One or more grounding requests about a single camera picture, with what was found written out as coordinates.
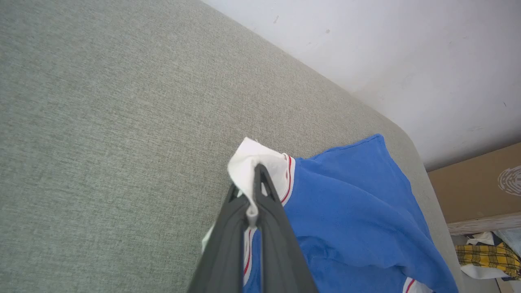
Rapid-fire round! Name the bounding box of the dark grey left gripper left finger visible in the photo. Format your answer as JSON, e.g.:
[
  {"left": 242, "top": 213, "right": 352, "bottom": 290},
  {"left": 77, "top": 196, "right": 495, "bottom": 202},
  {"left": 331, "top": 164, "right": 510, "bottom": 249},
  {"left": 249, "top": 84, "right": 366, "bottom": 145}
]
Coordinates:
[{"left": 187, "top": 183, "right": 255, "bottom": 293}]

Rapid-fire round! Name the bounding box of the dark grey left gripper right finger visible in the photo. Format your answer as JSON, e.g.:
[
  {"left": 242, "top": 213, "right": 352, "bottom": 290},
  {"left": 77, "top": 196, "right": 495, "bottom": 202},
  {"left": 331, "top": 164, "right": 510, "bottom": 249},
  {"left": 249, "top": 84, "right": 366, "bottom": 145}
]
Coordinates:
[{"left": 253, "top": 163, "right": 319, "bottom": 293}]

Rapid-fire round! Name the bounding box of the blue garment white red trim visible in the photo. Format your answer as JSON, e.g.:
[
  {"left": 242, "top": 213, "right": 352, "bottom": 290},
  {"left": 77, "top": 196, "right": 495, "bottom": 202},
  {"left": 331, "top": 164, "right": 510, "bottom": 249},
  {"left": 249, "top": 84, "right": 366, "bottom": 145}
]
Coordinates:
[{"left": 201, "top": 134, "right": 460, "bottom": 293}]

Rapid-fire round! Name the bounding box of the grey fabric sofa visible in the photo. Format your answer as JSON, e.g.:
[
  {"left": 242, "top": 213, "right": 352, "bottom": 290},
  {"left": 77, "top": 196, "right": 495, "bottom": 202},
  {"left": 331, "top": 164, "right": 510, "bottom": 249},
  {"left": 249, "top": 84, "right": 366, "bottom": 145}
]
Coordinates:
[{"left": 0, "top": 0, "right": 465, "bottom": 293}]

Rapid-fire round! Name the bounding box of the white cloth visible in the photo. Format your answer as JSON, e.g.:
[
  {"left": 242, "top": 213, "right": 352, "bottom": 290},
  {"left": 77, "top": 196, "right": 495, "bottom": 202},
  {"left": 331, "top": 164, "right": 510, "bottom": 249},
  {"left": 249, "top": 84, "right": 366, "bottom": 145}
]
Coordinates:
[
  {"left": 460, "top": 264, "right": 510, "bottom": 280},
  {"left": 466, "top": 232, "right": 495, "bottom": 246}
]

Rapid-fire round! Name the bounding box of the brown cardboard box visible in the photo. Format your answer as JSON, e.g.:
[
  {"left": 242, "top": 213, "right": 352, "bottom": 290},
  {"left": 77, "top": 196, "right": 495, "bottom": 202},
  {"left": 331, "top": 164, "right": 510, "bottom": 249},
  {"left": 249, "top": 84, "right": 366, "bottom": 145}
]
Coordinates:
[{"left": 427, "top": 142, "right": 521, "bottom": 224}]

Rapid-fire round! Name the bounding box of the yellow plaid cloth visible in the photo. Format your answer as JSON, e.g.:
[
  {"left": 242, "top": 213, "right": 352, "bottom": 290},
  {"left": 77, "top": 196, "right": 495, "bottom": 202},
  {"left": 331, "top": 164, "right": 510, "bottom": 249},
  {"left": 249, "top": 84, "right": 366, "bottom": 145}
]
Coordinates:
[{"left": 455, "top": 242, "right": 521, "bottom": 280}]

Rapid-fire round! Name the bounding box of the pale wooden board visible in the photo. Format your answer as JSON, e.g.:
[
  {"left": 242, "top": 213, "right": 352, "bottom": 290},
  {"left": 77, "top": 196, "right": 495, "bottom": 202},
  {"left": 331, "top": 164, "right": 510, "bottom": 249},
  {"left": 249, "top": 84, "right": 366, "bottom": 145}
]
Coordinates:
[{"left": 447, "top": 212, "right": 521, "bottom": 236}]

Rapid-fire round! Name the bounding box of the light blue cloth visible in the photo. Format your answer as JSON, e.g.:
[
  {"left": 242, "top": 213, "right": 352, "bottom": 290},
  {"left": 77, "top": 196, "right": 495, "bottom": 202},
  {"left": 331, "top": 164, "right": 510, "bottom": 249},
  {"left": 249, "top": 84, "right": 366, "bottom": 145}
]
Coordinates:
[{"left": 494, "top": 228, "right": 521, "bottom": 258}]

